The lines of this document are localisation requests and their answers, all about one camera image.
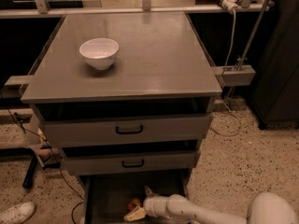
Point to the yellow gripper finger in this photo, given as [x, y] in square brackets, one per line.
[149, 192]
[137, 214]

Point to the red apple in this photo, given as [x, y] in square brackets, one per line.
[133, 204]

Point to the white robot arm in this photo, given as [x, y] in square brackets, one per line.
[265, 208]

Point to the bottom open grey drawer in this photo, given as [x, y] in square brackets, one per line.
[107, 197]

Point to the middle grey drawer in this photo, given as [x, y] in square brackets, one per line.
[131, 163]

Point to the grey drawer cabinet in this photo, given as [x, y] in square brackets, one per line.
[161, 70]

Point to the top grey drawer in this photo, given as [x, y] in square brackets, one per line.
[101, 132]

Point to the white sneaker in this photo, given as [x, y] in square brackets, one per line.
[17, 214]

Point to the white ceramic bowl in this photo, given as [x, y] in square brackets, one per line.
[99, 53]

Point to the dark cabinet at right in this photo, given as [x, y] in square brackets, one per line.
[274, 92]

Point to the metal diagonal rod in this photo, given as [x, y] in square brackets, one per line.
[241, 60]

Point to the grey metal bracket block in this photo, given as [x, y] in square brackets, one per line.
[232, 78]

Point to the grey back rail shelf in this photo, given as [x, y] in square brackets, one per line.
[58, 12]

